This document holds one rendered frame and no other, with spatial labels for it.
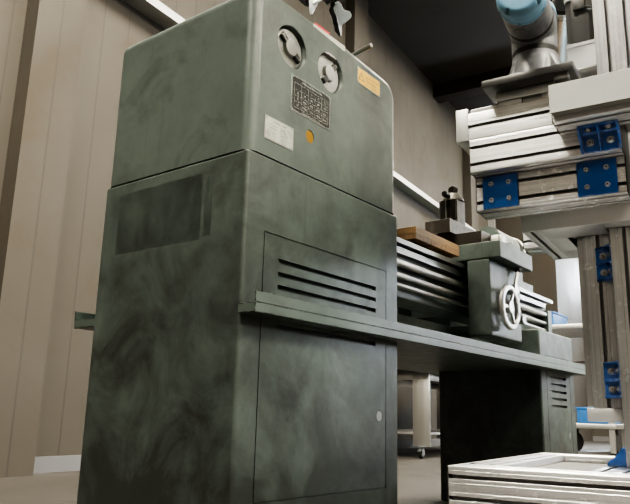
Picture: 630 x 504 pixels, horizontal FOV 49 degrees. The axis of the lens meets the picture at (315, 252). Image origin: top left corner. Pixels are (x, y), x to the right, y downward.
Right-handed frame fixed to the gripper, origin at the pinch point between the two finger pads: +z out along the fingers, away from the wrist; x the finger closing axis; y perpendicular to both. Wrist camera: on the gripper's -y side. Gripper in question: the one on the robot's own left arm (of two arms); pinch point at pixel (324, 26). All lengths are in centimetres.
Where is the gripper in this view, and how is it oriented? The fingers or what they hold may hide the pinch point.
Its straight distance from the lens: 206.9
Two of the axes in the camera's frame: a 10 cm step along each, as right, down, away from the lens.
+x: 6.1, 2.0, 7.7
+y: 7.9, -1.2, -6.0
